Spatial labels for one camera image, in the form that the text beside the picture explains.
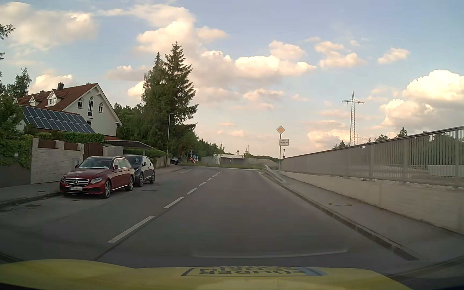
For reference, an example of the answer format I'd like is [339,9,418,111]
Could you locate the low pale building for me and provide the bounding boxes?
[202,153,245,165]

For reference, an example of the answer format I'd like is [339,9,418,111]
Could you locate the grey asphalt road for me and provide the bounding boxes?
[0,166,422,274]

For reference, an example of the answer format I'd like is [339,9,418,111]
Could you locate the tall conifer trees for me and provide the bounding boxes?
[140,41,199,155]

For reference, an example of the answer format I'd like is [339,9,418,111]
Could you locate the black car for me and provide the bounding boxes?
[124,155,155,188]

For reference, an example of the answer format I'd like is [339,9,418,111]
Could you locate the flat roofed carport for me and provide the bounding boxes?
[106,139,154,156]

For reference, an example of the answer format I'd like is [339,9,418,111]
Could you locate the electricity pylon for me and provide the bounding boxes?
[342,91,365,147]

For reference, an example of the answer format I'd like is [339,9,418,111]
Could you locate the road markings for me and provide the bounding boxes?
[107,169,224,244]

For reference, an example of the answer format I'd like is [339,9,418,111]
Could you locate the dark red estate car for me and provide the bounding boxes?
[59,156,136,199]

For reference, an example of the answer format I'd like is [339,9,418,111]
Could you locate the white house with red roof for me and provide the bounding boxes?
[13,82,123,137]

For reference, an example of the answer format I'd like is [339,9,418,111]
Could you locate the grey pavement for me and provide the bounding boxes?
[261,168,464,262]
[0,165,184,213]

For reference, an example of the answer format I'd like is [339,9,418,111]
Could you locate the car's own bonnet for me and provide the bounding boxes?
[0,259,412,290]

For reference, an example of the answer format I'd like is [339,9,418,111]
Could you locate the green hedge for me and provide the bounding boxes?
[0,131,106,169]

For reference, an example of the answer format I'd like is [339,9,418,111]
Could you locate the road sign on post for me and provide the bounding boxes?
[276,125,289,171]

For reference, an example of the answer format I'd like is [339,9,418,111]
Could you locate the lamp post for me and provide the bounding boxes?
[165,112,175,167]

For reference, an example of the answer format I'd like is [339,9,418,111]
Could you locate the pale brick wall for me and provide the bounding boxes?
[30,138,84,184]

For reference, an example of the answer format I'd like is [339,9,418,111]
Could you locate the concrete wall with metal railing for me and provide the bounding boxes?
[280,122,464,243]

